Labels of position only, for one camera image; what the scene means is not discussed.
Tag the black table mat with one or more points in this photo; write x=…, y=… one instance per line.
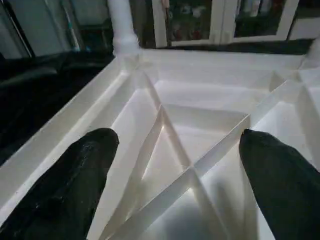
x=45, y=90

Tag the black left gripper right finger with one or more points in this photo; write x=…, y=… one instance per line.
x=285, y=195

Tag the grey metal frame post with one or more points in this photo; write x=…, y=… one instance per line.
x=70, y=25
x=15, y=30

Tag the white glass door cabinet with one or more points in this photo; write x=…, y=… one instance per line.
x=220, y=22

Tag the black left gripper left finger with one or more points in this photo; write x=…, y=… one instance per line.
x=65, y=195

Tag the white plastic table top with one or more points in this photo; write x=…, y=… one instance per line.
x=190, y=125

